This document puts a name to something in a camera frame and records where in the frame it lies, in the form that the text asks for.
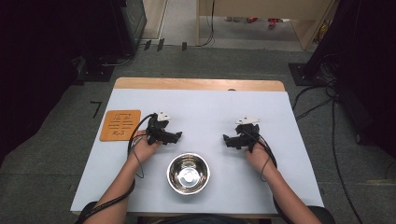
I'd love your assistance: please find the white table cover sheet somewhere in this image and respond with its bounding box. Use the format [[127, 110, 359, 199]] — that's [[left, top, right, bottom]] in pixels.
[[70, 88, 325, 216]]

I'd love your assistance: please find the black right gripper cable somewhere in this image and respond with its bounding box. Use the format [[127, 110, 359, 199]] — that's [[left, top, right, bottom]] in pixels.
[[246, 130, 295, 224]]

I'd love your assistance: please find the square wooden trivet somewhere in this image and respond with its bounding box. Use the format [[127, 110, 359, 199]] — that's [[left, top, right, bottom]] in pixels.
[[99, 109, 142, 143]]

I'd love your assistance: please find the person's right hand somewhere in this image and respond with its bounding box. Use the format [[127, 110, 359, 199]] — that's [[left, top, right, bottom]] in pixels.
[[245, 141, 276, 175]]

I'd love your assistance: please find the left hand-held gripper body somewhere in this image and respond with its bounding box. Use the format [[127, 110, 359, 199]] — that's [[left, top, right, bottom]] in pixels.
[[145, 110, 176, 147]]

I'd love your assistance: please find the person's left hand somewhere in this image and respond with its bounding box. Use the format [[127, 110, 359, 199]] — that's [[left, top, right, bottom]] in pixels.
[[129, 129, 163, 166]]

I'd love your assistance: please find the light wooden desk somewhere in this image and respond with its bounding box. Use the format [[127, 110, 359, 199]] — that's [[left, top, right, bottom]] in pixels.
[[195, 0, 340, 51]]

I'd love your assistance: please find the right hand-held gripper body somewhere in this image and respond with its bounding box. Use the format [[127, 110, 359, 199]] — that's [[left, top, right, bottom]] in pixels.
[[229, 116, 262, 154]]

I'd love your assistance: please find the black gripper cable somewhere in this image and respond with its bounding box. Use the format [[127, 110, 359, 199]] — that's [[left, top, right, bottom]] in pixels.
[[246, 130, 295, 224], [74, 113, 157, 224]]

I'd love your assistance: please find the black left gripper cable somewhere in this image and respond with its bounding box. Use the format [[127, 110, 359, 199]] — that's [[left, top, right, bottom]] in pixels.
[[74, 113, 157, 224]]

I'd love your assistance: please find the stainless steel bowl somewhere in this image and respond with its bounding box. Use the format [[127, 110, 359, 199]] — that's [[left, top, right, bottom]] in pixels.
[[166, 152, 211, 196]]

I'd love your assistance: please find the dark glass cabinet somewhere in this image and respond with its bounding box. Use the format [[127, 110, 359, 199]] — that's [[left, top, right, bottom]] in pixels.
[[120, 0, 148, 56]]

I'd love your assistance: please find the black stand base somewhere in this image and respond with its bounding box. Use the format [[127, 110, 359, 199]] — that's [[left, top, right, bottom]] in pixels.
[[76, 55, 116, 84], [288, 62, 332, 87]]

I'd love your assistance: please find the black floor cable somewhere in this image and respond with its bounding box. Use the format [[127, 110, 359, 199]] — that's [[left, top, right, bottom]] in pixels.
[[330, 92, 365, 224], [291, 84, 335, 121]]

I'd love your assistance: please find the red object on floor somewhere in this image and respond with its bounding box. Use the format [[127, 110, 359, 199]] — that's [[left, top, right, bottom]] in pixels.
[[267, 18, 282, 30]]

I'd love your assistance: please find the black curtain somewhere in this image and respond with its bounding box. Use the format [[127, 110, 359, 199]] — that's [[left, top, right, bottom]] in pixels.
[[306, 0, 396, 158], [0, 0, 132, 166]]

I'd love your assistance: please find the wooden table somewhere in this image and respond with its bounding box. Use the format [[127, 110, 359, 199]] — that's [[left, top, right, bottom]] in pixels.
[[71, 77, 325, 219]]

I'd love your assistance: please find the black hanging cable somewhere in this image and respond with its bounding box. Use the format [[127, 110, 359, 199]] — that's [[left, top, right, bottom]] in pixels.
[[197, 0, 217, 49]]

